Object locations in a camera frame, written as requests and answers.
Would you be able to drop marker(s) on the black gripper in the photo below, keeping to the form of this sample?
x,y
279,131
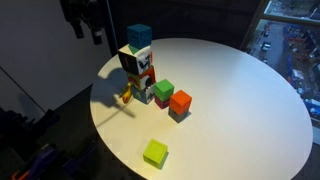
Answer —
x,y
85,10

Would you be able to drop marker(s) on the yellow banana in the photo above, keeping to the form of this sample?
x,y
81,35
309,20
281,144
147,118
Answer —
x,y
126,95

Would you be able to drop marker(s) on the teal foam cube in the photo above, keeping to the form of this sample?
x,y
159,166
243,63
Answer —
x,y
138,35

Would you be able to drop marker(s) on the white black picture cube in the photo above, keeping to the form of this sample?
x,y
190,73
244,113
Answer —
x,y
135,61

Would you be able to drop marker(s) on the red white picture cube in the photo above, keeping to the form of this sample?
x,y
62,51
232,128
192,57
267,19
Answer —
x,y
143,80

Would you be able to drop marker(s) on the blue picture cube number four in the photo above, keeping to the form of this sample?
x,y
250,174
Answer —
x,y
141,95

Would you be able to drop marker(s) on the green cube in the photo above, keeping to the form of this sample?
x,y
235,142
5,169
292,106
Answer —
x,y
164,89

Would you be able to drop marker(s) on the magenta cube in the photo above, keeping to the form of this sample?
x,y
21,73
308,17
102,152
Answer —
x,y
161,103

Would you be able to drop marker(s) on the orange cube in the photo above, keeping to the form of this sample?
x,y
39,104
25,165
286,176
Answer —
x,y
180,101

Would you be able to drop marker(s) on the gray cube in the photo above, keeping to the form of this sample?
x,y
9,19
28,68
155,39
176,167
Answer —
x,y
176,116

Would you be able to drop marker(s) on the lime yellow cube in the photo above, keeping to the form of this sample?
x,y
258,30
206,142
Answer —
x,y
155,152

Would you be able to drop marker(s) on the window frame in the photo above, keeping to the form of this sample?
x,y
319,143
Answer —
x,y
286,18

